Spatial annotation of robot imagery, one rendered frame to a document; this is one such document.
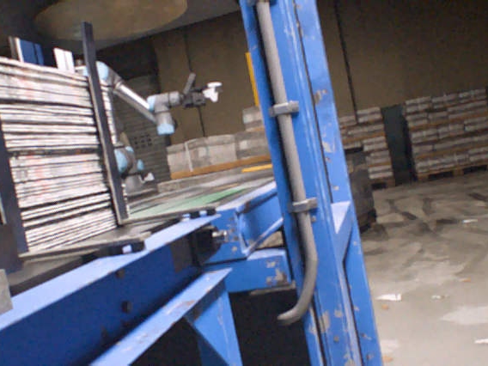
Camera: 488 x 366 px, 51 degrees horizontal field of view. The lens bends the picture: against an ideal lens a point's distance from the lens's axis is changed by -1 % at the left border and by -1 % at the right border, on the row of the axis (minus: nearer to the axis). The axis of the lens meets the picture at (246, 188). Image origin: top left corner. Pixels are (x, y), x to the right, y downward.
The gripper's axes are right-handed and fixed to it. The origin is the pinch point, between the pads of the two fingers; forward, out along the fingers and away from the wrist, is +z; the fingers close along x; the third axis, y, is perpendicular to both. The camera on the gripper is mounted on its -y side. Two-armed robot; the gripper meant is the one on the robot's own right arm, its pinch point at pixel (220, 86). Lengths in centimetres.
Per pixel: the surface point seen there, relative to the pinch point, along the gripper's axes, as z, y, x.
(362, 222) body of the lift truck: 91, 86, -237
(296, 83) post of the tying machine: 22, 44, 156
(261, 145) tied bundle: 14, 13, -138
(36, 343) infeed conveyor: -8, 72, 198
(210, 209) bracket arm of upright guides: 4, 62, 162
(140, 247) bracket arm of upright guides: -1, 65, 187
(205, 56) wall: -64, -273, -777
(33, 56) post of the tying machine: -53, 0, 83
